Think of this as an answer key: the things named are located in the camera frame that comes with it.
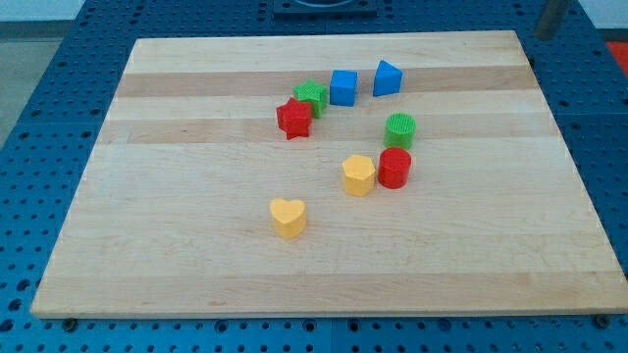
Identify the wooden board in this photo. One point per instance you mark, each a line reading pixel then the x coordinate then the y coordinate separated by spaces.
pixel 171 216

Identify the blue triangle block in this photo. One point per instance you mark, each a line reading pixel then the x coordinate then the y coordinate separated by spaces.
pixel 387 79

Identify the red star block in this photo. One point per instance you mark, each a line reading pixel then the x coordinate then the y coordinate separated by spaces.
pixel 295 118

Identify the yellow hexagon block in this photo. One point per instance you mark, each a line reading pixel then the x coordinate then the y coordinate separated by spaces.
pixel 358 175

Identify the blue cube block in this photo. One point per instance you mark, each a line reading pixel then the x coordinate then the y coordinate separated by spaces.
pixel 343 88

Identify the grey metal pusher rod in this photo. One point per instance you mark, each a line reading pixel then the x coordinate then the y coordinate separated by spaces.
pixel 550 19

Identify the green cylinder block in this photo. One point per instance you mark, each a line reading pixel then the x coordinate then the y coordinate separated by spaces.
pixel 400 131

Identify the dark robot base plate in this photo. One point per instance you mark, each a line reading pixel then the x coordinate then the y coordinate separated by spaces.
pixel 285 8

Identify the red cylinder block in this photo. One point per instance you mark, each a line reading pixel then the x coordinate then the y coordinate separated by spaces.
pixel 394 167

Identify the yellow heart block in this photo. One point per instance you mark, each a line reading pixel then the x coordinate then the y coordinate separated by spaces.
pixel 289 217

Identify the green star block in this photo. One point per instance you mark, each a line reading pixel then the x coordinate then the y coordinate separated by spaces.
pixel 315 93

